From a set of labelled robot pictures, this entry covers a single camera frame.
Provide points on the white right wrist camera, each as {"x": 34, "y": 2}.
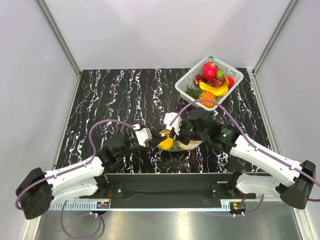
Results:
{"x": 172, "y": 121}

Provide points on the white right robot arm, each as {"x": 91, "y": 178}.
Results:
{"x": 290, "y": 180}

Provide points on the clear zip top bag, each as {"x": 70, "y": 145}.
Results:
{"x": 179, "y": 146}

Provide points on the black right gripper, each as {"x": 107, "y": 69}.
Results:
{"x": 180, "y": 137}

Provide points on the orange pineapple toy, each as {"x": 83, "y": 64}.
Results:
{"x": 197, "y": 94}

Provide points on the dark red apple toy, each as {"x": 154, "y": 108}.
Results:
{"x": 198, "y": 79}

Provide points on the red dragon fruit toy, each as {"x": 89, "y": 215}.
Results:
{"x": 210, "y": 70}

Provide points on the red strawberry toy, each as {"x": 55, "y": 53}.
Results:
{"x": 230, "y": 81}

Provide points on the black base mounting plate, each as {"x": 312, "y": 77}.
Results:
{"x": 168, "y": 190}

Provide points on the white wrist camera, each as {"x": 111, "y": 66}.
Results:
{"x": 143, "y": 134}
{"x": 172, "y": 121}

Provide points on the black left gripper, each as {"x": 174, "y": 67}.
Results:
{"x": 154, "y": 142}

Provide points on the white slotted cable duct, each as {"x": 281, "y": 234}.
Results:
{"x": 82, "y": 205}

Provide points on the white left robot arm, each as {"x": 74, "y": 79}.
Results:
{"x": 40, "y": 189}

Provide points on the purple grape bunch toy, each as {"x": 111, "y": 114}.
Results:
{"x": 217, "y": 82}

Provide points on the white plastic basket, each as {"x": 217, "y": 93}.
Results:
{"x": 188, "y": 80}

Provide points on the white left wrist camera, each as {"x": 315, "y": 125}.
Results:
{"x": 143, "y": 134}

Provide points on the yellow banana toy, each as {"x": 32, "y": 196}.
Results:
{"x": 217, "y": 91}

